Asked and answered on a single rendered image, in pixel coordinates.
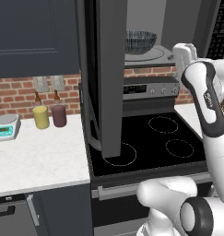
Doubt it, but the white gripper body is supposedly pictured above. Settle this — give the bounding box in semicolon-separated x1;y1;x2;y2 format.
171;42;199;78

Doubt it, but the grey microwave turntable plate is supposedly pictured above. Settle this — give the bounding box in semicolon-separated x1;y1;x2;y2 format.
124;44;174;63

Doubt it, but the dark grey microwave oven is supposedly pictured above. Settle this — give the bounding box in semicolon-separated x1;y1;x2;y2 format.
124;0;224;69

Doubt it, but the patterned grey bowl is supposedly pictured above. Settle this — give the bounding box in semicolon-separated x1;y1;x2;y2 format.
125;29;159;55

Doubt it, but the dark grey microwave door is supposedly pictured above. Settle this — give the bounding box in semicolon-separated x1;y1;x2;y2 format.
75;0;127;159

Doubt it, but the dark blue base cupboard door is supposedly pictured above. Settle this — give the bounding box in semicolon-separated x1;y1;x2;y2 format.
24;183;95;236

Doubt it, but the black stove with hob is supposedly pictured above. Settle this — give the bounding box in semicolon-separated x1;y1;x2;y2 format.
80;76;215;236

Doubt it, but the purple jar with brown top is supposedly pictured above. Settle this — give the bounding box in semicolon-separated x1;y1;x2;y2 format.
50;88;68;128

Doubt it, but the yellow jar with brown top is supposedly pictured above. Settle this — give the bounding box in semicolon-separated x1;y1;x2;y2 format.
31;90;51;130

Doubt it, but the grey kitchen scale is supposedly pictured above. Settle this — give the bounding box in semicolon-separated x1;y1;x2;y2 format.
0;113;22;143

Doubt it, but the dark grey dishwasher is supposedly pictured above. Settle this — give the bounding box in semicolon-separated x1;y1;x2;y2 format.
0;193;38;236

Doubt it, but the grey microwave door handle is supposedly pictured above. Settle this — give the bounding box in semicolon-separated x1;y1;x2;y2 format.
84;88;103;152

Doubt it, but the grey wall socket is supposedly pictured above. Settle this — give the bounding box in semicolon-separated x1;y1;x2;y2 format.
50;75;66;92
32;76;50;93

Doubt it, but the grey oven door handle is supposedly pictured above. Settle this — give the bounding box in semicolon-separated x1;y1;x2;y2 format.
97;171;213;201

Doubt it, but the dark blue wall cupboard door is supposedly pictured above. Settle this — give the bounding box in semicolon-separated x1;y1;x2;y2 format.
0;0;81;79

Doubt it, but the grey cupboard door handle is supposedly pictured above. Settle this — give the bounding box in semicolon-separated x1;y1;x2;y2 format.
26;194;41;228

